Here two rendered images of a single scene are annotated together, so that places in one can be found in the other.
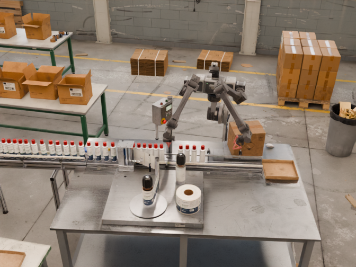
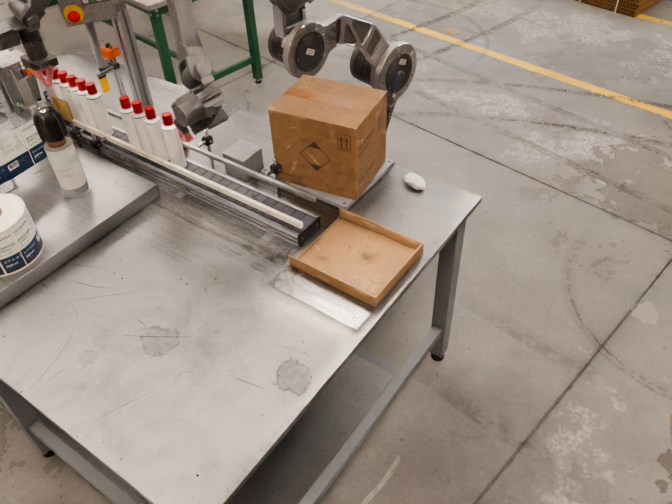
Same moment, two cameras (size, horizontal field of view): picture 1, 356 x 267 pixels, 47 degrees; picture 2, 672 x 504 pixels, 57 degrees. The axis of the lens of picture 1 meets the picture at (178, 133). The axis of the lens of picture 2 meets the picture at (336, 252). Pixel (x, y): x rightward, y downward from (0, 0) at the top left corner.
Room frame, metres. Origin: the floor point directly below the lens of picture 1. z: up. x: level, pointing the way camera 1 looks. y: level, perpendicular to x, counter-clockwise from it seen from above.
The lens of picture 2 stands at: (1.96, -1.65, 2.10)
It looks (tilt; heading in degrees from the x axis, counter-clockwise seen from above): 43 degrees down; 35
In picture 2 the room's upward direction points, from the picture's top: 3 degrees counter-clockwise
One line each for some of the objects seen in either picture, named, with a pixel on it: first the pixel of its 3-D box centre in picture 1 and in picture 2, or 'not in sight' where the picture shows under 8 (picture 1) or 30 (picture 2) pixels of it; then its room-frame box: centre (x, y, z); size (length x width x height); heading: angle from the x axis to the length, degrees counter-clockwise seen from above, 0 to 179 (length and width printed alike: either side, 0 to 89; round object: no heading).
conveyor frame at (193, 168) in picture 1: (174, 165); (129, 149); (3.10, 0.04, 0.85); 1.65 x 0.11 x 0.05; 87
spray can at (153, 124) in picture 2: (194, 154); (156, 134); (3.09, -0.15, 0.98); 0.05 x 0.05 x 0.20
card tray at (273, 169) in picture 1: (279, 169); (356, 254); (3.06, -0.96, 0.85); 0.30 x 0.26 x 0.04; 87
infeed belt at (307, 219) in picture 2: (174, 164); (129, 148); (3.10, 0.04, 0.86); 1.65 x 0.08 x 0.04; 87
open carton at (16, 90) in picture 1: (9, 80); not in sight; (4.70, 2.13, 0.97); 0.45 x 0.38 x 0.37; 172
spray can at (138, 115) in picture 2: (187, 154); (143, 128); (3.10, -0.09, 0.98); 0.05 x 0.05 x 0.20
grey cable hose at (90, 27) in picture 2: (156, 129); (95, 42); (3.21, 0.20, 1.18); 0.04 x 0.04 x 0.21
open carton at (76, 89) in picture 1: (74, 85); not in sight; (4.57, 1.28, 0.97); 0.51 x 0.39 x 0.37; 174
